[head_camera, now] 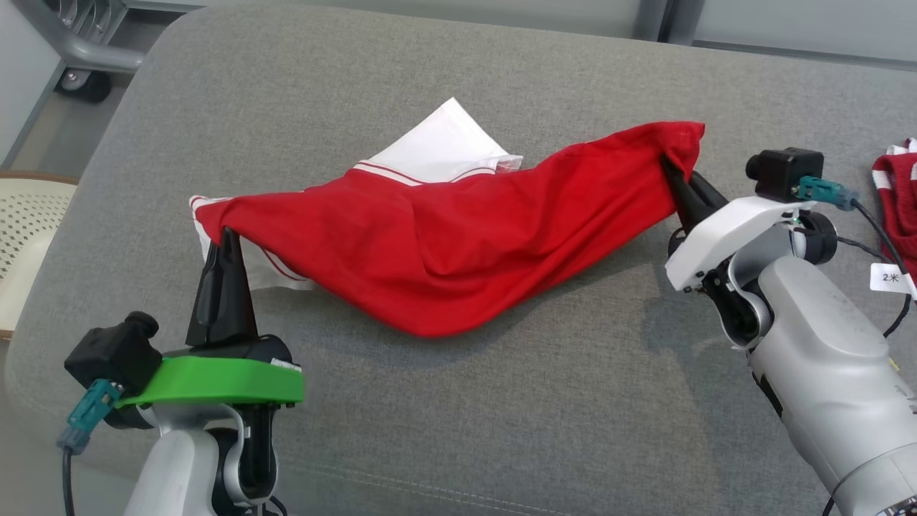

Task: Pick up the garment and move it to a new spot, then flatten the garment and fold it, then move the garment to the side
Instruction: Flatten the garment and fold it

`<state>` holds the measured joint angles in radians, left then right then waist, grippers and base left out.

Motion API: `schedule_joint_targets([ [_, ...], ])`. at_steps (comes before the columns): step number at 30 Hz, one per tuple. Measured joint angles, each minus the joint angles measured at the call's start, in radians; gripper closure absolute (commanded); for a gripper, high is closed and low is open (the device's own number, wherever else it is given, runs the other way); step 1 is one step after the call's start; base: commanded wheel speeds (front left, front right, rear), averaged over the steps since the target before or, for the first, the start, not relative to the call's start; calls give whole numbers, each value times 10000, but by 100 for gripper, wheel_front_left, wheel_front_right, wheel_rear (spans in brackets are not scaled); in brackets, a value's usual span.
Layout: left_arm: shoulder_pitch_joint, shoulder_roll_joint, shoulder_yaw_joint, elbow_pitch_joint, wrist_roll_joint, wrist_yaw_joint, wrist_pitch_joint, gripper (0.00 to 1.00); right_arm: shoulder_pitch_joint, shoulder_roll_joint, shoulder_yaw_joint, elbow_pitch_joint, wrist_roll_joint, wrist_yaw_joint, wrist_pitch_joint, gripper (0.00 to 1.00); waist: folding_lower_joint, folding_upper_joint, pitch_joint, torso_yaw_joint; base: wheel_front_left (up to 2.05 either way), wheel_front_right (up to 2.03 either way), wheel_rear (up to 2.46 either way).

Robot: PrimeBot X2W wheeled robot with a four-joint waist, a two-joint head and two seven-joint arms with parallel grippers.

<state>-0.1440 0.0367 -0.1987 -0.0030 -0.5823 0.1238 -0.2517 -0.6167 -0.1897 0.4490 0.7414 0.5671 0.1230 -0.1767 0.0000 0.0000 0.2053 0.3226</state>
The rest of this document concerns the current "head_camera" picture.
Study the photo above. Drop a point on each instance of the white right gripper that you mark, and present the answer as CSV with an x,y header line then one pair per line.
x,y
716,236

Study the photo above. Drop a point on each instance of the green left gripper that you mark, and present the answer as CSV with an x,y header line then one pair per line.
x,y
215,380

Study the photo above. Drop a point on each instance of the red shorts with white stripes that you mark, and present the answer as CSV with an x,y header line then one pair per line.
x,y
903,208

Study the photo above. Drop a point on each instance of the red jersey with white sleeves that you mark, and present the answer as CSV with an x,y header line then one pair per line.
x,y
444,251

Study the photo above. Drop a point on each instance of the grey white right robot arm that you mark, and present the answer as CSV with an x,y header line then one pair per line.
x,y
824,358

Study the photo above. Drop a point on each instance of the black cart wheel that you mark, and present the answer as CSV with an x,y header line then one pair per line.
x,y
84,86

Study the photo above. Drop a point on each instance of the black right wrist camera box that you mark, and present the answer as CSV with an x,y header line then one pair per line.
x,y
781,172

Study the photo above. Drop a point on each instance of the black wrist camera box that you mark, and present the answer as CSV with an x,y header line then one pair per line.
x,y
107,355
781,172

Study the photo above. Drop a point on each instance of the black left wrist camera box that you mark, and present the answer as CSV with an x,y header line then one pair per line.
x,y
107,355

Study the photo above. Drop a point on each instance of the grey metal cart frame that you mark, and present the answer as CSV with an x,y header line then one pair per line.
x,y
93,51

